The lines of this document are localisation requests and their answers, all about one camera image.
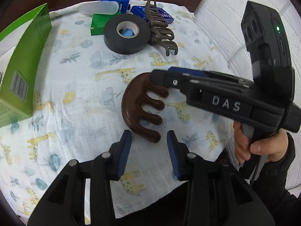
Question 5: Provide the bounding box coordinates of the black tape roll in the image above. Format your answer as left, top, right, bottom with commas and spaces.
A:
103, 14, 151, 55

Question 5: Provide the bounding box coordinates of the flat blue packet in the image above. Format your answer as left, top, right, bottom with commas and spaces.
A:
130, 5, 175, 24

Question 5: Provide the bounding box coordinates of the giraffe printed blanket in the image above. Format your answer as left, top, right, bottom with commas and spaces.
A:
0, 0, 238, 226

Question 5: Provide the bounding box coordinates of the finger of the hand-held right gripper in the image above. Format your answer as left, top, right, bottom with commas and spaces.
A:
150, 70, 255, 93
168, 66, 238, 79

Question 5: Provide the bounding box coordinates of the person's right forearm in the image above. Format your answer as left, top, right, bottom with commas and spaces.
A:
257, 133, 301, 226

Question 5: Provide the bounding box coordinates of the person's right hand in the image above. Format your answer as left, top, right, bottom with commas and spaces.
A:
233, 122, 289, 167

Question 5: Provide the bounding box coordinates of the large green cardboard box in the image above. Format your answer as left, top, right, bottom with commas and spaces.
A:
0, 3, 52, 128

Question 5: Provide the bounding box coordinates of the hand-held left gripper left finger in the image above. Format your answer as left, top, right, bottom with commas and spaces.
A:
28, 130, 132, 226

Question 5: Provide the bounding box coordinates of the brown wooden comb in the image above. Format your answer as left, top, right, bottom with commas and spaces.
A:
122, 73, 170, 144

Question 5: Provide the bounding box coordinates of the small green box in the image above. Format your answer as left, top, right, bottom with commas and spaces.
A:
90, 14, 118, 36

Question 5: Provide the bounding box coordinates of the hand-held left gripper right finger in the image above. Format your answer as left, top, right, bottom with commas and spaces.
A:
166, 131, 275, 226

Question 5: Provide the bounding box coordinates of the brown hair claw clip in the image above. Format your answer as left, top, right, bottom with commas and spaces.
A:
144, 0, 179, 57

